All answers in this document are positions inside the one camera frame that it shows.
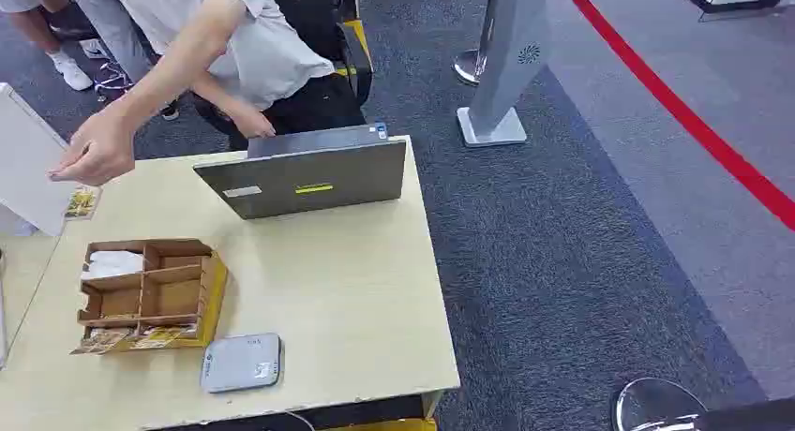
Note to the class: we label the grey kiosk stand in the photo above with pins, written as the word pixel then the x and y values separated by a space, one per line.
pixel 506 56

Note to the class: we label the white board panel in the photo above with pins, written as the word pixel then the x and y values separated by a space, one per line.
pixel 28 161

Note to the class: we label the person's hand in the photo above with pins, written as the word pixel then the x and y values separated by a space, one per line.
pixel 253 124
pixel 99 149

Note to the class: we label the wooden card box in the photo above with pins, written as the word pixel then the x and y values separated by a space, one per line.
pixel 208 295

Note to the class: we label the person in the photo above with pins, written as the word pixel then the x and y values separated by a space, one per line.
pixel 267 49
pixel 31 25
pixel 115 31

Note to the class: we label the yellow under-desk box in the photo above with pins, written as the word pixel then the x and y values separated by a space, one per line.
pixel 385 426

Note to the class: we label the black and yellow cart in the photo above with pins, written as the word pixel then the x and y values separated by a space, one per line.
pixel 354 49

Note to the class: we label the red floor tape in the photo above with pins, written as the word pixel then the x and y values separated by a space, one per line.
pixel 683 115

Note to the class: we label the white sneaker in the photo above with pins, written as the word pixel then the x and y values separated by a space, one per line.
pixel 94 48
pixel 71 73

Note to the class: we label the yellow printed card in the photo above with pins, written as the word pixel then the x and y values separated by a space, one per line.
pixel 81 203
pixel 102 341
pixel 163 337

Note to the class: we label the grey laptop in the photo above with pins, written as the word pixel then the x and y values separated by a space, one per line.
pixel 310 180

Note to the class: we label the white card stack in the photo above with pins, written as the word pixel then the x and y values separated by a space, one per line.
pixel 113 264

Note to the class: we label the chrome stanchion base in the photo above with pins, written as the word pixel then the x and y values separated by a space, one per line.
pixel 466 67
pixel 652 403

